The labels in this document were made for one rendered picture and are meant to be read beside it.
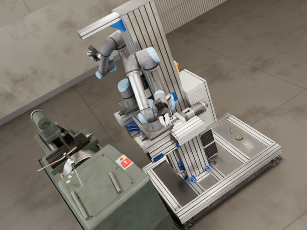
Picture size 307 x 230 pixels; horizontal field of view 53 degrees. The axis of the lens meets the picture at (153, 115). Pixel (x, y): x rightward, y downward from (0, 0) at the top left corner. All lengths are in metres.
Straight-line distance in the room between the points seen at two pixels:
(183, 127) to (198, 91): 0.36
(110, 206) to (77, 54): 4.88
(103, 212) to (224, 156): 1.77
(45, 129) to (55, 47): 3.11
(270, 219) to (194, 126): 1.17
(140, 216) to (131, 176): 0.26
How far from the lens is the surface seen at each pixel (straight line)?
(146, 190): 1.99
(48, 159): 3.14
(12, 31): 6.24
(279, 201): 3.21
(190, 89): 2.60
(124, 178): 2.04
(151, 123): 2.37
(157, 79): 2.19
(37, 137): 3.78
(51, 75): 6.52
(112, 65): 2.95
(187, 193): 3.15
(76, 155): 2.47
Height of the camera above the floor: 2.64
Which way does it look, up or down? 35 degrees down
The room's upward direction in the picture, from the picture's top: 23 degrees counter-clockwise
